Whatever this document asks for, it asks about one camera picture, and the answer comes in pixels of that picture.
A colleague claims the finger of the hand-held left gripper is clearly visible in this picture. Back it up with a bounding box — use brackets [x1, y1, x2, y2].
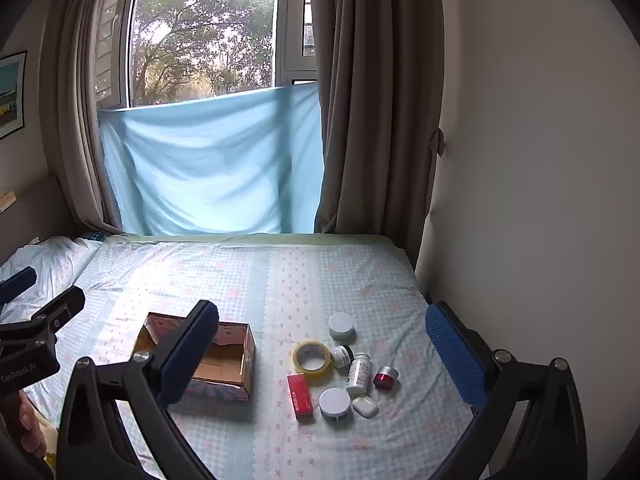
[0, 286, 86, 348]
[0, 266, 39, 307]

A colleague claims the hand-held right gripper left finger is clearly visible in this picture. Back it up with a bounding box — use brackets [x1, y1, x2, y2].
[57, 300, 221, 480]

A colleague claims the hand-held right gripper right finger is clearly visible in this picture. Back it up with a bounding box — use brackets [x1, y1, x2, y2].
[425, 301, 588, 480]

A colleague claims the cardboard box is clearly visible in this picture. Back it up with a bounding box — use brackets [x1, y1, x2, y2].
[131, 311, 257, 402]

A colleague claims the white round disc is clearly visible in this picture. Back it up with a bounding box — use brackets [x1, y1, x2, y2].
[328, 312, 356, 341]

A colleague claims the person's left hand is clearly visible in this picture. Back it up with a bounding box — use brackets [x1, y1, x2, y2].
[15, 391, 51, 461]

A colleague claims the white pillow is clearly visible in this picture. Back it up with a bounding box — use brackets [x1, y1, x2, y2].
[0, 236, 103, 321]

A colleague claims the small red jar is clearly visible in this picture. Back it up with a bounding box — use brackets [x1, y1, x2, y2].
[374, 366, 400, 391]

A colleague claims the white pill bottle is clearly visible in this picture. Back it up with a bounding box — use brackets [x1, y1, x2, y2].
[346, 352, 372, 395]

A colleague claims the checked floral bed sheet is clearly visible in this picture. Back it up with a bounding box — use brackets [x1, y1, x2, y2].
[0, 232, 476, 480]

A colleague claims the small red box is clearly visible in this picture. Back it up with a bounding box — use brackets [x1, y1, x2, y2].
[287, 373, 316, 422]

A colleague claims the white round jar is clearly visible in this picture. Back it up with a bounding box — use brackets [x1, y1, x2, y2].
[319, 387, 352, 421]

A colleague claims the yellow tape roll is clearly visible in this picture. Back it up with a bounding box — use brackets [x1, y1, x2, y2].
[292, 340, 332, 377]

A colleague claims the brown curtain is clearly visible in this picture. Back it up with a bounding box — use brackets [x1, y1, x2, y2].
[40, 0, 146, 233]
[314, 0, 446, 271]

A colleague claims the light blue cloth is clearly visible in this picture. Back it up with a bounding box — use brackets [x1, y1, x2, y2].
[97, 82, 323, 236]

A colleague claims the window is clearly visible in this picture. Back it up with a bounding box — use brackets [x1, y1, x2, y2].
[95, 0, 318, 110]

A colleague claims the framed wall picture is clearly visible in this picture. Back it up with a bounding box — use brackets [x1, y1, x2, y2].
[0, 51, 28, 140]

